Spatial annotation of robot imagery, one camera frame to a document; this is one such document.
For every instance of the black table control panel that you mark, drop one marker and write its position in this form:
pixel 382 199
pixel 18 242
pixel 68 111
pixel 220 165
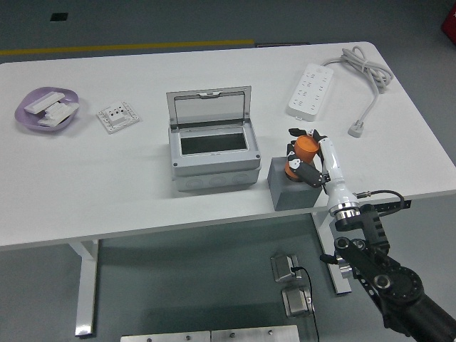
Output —
pixel 395 206

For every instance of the grey cube block with hole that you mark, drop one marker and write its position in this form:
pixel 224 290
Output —
pixel 288 196

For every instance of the dark floor strip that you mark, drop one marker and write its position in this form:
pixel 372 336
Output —
pixel 281 45

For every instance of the white table leg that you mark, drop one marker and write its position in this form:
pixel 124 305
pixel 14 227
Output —
pixel 87 285
pixel 322 231

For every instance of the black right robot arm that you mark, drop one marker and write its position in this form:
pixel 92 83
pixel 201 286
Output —
pixel 402 285

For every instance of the long white plastic strip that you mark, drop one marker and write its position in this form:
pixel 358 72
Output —
pixel 42 101

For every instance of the yellow floor tape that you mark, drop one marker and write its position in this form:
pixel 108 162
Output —
pixel 124 47

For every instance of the white power strip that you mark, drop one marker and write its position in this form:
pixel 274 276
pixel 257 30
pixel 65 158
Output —
pixel 310 92

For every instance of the grey junction box with lid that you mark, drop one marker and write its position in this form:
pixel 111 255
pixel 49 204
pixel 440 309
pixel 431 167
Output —
pixel 213 167

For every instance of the metal floor socket box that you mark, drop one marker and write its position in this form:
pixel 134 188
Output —
pixel 297 303
pixel 283 267

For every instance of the white wall socket panel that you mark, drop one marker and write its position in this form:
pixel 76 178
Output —
pixel 117 117

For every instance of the silver metal plate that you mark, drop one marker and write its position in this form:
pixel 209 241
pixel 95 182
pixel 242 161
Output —
pixel 254 335
pixel 164 337

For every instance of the purple plate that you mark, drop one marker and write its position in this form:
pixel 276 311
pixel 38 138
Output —
pixel 32 123

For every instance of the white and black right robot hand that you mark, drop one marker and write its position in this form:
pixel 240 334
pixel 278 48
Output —
pixel 335 167

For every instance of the orange cylinder object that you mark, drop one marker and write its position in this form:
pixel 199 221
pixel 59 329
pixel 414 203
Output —
pixel 306 147

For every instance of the white plastic clip piece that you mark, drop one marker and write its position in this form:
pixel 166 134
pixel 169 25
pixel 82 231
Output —
pixel 64 108
pixel 51 121

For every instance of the red box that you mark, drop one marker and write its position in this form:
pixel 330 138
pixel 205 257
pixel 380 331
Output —
pixel 449 23

